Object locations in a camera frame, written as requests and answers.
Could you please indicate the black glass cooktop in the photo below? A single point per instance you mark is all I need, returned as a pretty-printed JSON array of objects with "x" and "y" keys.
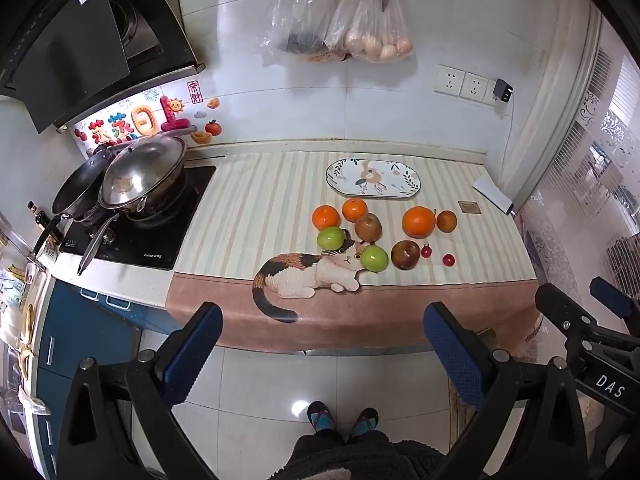
[{"x": 150, "y": 245}]

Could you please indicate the colourful character wall sticker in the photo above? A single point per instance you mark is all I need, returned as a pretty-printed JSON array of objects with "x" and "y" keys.
[{"x": 130, "y": 127}]

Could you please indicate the red cherry tomato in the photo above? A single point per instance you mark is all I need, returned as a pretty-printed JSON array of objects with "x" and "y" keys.
[
  {"x": 449, "y": 259},
  {"x": 425, "y": 251}
]

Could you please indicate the white wall socket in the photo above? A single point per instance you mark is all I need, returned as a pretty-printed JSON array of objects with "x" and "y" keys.
[
  {"x": 449, "y": 80},
  {"x": 474, "y": 87}
]

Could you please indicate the green apple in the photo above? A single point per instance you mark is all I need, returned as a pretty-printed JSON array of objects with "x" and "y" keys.
[
  {"x": 331, "y": 237},
  {"x": 374, "y": 258}
]

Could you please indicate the striped cat-print table mat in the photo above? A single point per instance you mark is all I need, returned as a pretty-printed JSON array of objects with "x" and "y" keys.
[{"x": 260, "y": 200}]

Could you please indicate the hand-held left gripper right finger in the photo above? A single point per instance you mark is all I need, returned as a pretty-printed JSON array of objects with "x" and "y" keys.
[{"x": 452, "y": 355}]

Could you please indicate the person's left shoe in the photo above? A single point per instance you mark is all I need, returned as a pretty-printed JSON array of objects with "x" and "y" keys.
[{"x": 321, "y": 417}]

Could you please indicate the dark red apple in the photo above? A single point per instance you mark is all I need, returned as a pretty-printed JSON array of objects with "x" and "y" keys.
[{"x": 405, "y": 254}]

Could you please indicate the glass wok lid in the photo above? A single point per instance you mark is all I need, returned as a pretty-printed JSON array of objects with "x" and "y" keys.
[{"x": 142, "y": 167}]

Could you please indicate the clear plastic bag of eggs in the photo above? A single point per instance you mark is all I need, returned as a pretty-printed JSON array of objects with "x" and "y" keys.
[{"x": 375, "y": 35}]

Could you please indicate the blue kitchen cabinet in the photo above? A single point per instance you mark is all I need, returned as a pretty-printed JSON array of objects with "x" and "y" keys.
[{"x": 70, "y": 340}]

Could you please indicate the oval floral ceramic plate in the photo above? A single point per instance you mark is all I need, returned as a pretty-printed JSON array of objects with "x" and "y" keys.
[{"x": 372, "y": 177}]

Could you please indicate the clear plastic bag dark contents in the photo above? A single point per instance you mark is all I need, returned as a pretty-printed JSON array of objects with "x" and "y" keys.
[{"x": 300, "y": 20}]

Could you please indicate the brown-skinned orange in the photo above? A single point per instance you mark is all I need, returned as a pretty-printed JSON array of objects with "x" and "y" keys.
[{"x": 446, "y": 220}]

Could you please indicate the person's dark fleece clothing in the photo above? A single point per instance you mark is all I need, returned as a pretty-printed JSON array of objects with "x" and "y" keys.
[{"x": 360, "y": 457}]

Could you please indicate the white paper card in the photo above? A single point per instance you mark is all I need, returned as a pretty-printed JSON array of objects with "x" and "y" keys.
[{"x": 492, "y": 192}]

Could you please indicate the large orange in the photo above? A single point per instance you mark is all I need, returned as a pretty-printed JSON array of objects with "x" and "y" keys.
[{"x": 419, "y": 221}]

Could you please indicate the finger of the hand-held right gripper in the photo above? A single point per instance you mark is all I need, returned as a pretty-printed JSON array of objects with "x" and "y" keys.
[
  {"x": 560, "y": 307},
  {"x": 612, "y": 300}
]

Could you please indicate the black frying pan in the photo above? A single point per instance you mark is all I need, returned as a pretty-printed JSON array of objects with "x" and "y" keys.
[{"x": 80, "y": 185}]

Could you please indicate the frosted patterned glass door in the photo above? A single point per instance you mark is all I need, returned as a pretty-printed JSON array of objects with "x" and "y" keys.
[{"x": 585, "y": 160}]

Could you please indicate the black plug-in charger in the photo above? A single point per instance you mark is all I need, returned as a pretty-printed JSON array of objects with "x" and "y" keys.
[{"x": 502, "y": 90}]

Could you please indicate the brownish red apple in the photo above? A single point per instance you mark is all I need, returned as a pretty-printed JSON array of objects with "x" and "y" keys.
[{"x": 368, "y": 226}]

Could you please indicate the person's shoe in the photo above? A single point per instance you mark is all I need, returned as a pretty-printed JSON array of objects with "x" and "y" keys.
[
  {"x": 364, "y": 422},
  {"x": 321, "y": 417}
]

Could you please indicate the person's right shoe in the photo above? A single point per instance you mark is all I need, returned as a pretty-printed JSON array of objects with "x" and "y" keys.
[{"x": 364, "y": 422}]

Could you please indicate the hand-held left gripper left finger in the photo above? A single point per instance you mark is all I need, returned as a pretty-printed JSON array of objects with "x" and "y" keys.
[{"x": 192, "y": 355}]

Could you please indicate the small orange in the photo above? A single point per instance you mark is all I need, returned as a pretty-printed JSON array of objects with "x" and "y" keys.
[
  {"x": 354, "y": 209},
  {"x": 326, "y": 217}
]

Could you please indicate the black range hood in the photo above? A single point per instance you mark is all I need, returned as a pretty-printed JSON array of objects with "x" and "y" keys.
[{"x": 80, "y": 50}]

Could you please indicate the steel wok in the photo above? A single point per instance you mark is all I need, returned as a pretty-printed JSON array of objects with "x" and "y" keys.
[{"x": 155, "y": 200}]

